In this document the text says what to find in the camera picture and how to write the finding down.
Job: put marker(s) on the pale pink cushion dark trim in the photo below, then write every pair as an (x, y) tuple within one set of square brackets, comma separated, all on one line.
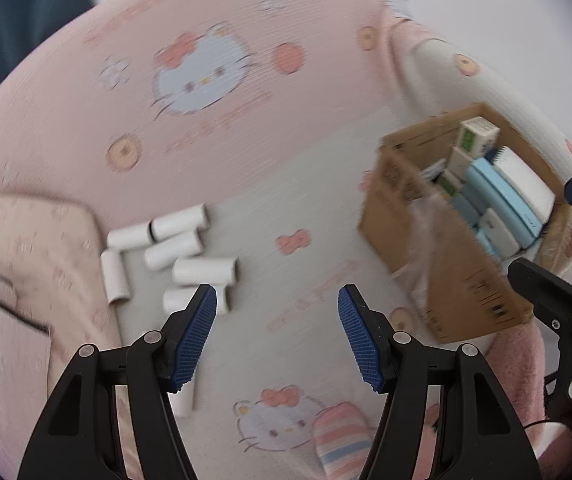
[(1, 360)]

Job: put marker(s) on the pink cartoon print quilt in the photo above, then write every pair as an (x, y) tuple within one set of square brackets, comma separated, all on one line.
[(91, 110)]

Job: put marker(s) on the beige printed pillow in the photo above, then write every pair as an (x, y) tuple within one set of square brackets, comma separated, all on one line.
[(41, 230)]

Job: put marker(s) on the white cartoon print blanket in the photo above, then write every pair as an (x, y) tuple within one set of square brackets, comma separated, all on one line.
[(291, 200)]

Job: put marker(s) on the small white box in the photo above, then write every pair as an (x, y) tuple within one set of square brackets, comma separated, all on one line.
[(450, 184), (461, 162)]

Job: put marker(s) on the white paper tube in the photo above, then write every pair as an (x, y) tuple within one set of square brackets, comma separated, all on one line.
[(183, 402)]

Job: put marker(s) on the small box with green label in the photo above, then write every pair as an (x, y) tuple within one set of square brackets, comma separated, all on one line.
[(476, 137)]

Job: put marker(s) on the small light blue case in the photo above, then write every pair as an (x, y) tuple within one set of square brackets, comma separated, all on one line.
[(466, 210)]

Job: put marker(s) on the brown cardboard box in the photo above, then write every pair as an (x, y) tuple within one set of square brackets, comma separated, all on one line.
[(476, 285)]

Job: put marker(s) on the large white case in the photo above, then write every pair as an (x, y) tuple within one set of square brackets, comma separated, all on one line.
[(526, 180)]

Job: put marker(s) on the pile of white tubes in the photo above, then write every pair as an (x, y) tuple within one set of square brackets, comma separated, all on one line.
[(176, 222)]

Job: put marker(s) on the dark blue cloth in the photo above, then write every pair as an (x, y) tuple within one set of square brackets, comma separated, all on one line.
[(16, 20)]

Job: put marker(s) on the clear plastic bag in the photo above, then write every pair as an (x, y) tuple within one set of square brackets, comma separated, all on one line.
[(431, 240)]

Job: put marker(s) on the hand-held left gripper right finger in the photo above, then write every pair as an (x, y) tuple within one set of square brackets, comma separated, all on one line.
[(361, 340)]

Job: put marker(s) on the small white case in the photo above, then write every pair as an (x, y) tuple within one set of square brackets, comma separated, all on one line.
[(498, 232)]

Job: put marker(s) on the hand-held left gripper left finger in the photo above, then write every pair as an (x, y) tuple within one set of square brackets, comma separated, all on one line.
[(196, 335)]

